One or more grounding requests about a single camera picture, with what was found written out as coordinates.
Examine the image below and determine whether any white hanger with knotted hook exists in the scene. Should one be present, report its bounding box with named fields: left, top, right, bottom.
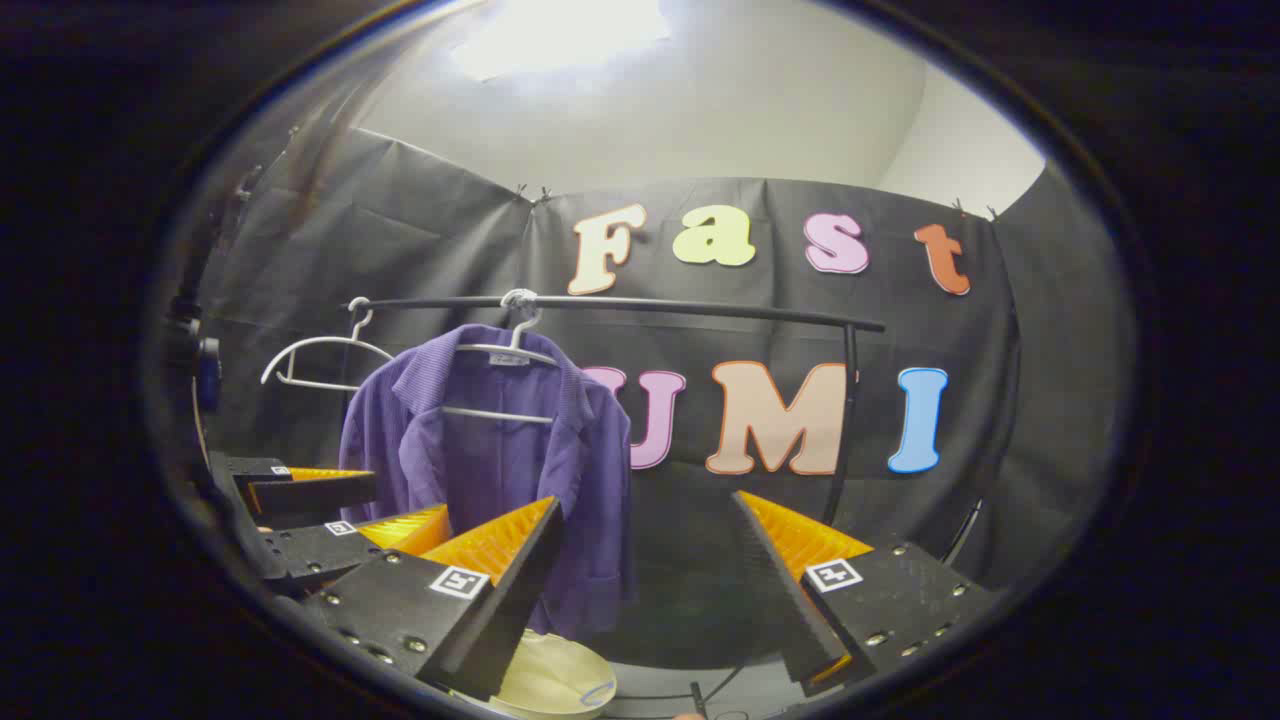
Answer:
left=440, top=288, right=559, bottom=425

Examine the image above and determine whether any black clothes rack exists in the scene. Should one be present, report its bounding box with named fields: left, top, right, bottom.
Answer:
left=340, top=295, right=986, bottom=571

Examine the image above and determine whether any black backdrop cloth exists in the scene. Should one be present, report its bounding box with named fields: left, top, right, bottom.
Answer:
left=195, top=125, right=1136, bottom=671

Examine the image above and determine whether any purple corduroy shirt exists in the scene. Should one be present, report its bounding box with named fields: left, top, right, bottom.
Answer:
left=338, top=323, right=638, bottom=641

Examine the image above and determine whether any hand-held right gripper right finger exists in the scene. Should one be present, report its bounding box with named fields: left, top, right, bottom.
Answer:
left=730, top=490, right=999, bottom=699

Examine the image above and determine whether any beige laundry hamper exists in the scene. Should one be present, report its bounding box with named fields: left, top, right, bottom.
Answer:
left=450, top=628, right=618, bottom=720

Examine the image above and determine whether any white plain hanger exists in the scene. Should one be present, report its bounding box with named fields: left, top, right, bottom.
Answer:
left=260, top=296, right=396, bottom=393

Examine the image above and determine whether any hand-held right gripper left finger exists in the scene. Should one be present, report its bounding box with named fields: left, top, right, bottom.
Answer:
left=318, top=495, right=563, bottom=703

